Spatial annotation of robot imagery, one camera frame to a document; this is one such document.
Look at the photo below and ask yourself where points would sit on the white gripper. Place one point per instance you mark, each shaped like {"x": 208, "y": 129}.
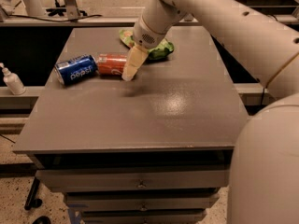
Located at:
{"x": 146, "y": 34}

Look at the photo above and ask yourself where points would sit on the red coke can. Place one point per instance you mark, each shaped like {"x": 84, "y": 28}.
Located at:
{"x": 111, "y": 64}

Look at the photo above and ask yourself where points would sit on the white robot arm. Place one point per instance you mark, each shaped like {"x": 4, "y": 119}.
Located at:
{"x": 264, "y": 172}

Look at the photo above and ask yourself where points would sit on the blue pepsi can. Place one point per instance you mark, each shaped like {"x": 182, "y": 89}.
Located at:
{"x": 75, "y": 69}

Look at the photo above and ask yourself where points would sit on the green chip bag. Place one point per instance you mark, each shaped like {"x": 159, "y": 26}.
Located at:
{"x": 162, "y": 51}

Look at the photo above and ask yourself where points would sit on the grey drawer cabinet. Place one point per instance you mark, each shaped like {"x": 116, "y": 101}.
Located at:
{"x": 184, "y": 111}

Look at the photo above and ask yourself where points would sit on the white pump bottle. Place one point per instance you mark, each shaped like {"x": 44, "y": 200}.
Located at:
{"x": 12, "y": 81}

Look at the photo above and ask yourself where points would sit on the top grey drawer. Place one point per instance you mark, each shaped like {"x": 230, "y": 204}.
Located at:
{"x": 142, "y": 178}

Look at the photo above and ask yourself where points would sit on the grey drawer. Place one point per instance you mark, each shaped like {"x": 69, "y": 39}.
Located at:
{"x": 142, "y": 178}
{"x": 182, "y": 216}
{"x": 142, "y": 200}

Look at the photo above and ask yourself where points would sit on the middle grey drawer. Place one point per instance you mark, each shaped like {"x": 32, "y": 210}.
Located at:
{"x": 142, "y": 200}

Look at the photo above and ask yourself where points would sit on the bottom grey drawer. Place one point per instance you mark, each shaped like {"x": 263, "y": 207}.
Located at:
{"x": 182, "y": 216}

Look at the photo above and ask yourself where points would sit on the grey metal post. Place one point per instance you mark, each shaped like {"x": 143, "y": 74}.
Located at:
{"x": 72, "y": 9}

